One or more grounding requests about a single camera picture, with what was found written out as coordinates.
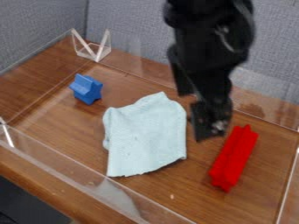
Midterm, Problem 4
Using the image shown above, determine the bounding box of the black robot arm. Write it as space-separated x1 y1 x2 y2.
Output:
163 0 257 141

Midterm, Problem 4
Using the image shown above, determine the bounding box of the light blue cloth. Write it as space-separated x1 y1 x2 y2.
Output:
103 92 188 177

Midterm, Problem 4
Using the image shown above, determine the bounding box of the clear acrylic barrier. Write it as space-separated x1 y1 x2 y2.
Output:
276 146 299 224
0 118 196 224
105 49 299 131

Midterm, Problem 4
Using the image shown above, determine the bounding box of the clear acrylic back barrier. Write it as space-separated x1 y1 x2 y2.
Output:
105 49 299 131

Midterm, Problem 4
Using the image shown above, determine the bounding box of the clear acrylic corner bracket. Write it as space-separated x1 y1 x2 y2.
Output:
71 29 113 63

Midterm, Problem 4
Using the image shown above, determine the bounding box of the blue star-shaped block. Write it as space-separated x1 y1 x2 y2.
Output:
70 73 105 105

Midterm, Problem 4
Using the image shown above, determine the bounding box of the clear acrylic right barrier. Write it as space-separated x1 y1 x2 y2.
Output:
276 146 299 224

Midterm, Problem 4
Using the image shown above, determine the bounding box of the red object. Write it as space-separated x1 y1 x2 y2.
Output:
210 125 258 192

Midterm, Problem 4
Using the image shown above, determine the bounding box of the clear acrylic front barrier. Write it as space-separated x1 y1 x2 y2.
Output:
0 118 196 224

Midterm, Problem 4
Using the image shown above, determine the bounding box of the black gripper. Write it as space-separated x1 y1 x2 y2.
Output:
167 45 249 142

